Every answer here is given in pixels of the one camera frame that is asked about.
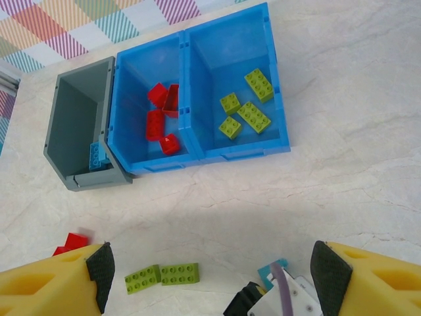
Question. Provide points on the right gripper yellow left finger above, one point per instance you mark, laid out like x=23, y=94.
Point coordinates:
x=42, y=289

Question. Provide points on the long red lego brick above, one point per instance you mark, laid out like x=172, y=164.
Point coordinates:
x=60, y=251
x=154, y=125

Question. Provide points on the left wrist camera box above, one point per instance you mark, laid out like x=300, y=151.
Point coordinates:
x=301, y=294

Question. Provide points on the grey plastic bin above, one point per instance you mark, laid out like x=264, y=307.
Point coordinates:
x=75, y=115

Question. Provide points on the small green lego brick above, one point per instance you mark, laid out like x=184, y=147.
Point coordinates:
x=229, y=127
x=230, y=103

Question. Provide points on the blue plastic bin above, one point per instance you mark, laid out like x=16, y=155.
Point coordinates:
x=131, y=98
x=210, y=82

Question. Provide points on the rounded red lego brick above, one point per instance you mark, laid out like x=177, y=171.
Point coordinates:
x=170, y=145

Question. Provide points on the aluminium corner post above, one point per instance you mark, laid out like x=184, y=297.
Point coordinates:
x=8, y=80

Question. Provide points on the hollow red lego piece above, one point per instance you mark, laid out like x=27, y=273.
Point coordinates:
x=172, y=95

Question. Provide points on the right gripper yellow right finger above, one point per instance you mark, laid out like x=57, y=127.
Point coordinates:
x=378, y=289

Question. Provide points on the medium green lego brick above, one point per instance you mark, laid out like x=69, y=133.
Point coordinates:
x=258, y=85

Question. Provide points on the long green lego brick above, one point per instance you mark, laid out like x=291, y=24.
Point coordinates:
x=142, y=279
x=254, y=116
x=180, y=274

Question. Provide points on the blue lego brick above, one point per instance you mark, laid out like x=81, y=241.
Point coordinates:
x=264, y=272
x=94, y=158

